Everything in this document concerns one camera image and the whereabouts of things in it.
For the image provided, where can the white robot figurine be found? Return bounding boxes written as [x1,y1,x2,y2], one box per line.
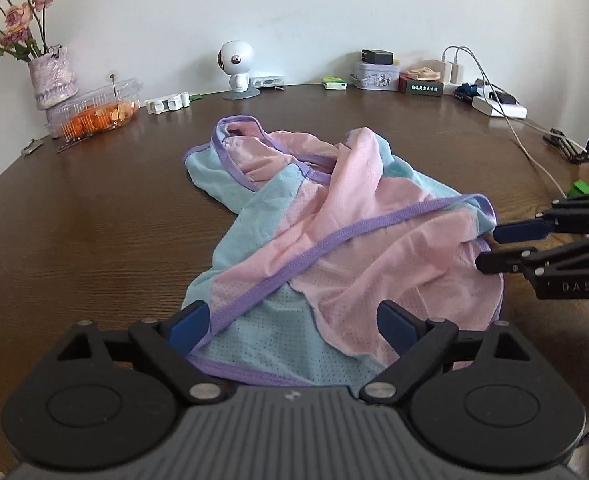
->
[217,41,261,101]

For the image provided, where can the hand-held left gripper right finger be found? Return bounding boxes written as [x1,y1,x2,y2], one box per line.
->
[357,299,533,406]

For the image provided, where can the tan snack packet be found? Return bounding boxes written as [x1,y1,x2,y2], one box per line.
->
[405,65,443,81]

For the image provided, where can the printed tin box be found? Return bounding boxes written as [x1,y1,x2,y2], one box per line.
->
[349,61,401,93]

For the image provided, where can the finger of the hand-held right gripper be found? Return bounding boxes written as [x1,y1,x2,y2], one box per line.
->
[493,192,589,246]
[476,232,589,279]

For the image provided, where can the white cable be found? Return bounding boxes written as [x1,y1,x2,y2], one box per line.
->
[442,45,573,198]

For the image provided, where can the purple white flower vase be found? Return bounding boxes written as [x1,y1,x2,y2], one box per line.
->
[28,46,78,111]

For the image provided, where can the clear plastic container orange peels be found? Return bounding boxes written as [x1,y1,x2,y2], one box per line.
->
[44,78,141,142]

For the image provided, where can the black metal tool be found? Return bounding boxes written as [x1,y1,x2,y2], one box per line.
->
[543,129,589,165]

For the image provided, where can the pink blue mesh vest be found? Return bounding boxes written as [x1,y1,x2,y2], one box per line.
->
[182,116,505,390]

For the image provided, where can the dark box with green label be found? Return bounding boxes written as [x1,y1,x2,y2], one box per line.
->
[399,74,444,97]

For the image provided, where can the white plastic holder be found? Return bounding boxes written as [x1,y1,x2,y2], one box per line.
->
[146,91,191,115]

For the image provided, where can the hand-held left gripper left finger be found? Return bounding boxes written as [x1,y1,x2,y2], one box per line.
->
[57,300,230,406]

